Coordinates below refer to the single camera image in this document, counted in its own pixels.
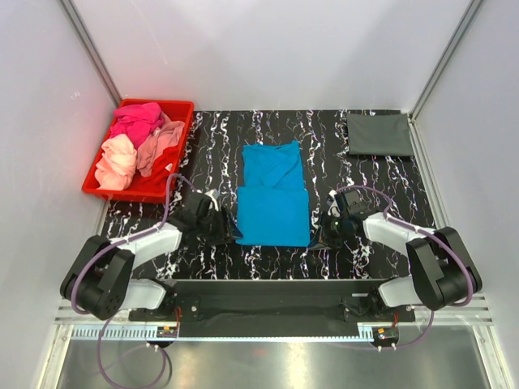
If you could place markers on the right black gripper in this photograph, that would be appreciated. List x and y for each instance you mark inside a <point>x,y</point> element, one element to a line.
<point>324,241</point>

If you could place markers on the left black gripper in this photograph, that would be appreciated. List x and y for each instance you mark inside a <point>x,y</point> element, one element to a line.
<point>226,232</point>

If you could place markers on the blue t shirt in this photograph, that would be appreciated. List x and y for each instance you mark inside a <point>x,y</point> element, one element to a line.
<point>273,202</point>

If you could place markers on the dark grey t shirt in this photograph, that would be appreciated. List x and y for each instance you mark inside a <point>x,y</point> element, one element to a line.
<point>379,135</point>

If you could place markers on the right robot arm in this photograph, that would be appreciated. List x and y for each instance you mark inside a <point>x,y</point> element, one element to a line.
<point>442,272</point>

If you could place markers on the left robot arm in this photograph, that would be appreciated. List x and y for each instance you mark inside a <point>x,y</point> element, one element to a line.
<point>99,281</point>

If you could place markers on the red t shirt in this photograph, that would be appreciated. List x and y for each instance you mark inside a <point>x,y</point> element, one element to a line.
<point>151,174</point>

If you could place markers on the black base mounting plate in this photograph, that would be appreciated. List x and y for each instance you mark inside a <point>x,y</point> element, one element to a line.
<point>272,309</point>

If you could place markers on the dusty pink t shirt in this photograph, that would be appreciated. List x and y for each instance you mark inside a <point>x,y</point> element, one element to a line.
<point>153,147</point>

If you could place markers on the peach t shirt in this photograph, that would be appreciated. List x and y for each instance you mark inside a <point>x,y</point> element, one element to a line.
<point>116,168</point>

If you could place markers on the hot pink t shirt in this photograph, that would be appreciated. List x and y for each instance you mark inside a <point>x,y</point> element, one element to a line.
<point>137,122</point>

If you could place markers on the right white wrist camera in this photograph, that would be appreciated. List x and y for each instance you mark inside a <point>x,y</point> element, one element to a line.
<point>333,209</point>

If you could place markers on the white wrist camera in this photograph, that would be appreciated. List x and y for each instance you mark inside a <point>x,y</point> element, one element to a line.
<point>214,195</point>
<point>333,209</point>

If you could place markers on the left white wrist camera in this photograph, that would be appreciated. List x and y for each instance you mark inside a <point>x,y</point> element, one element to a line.
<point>214,195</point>

